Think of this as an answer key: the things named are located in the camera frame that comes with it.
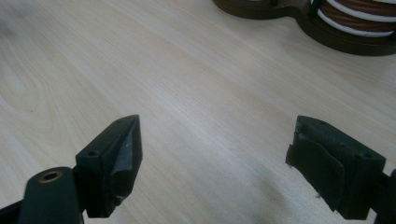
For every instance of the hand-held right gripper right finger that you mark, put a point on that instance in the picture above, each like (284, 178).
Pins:
(339, 168)

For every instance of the stack of brown paper cups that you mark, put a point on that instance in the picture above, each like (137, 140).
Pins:
(358, 18)

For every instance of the dark brown cup holder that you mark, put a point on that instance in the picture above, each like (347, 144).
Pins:
(342, 42)

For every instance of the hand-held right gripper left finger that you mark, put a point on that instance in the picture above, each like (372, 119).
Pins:
(102, 174)

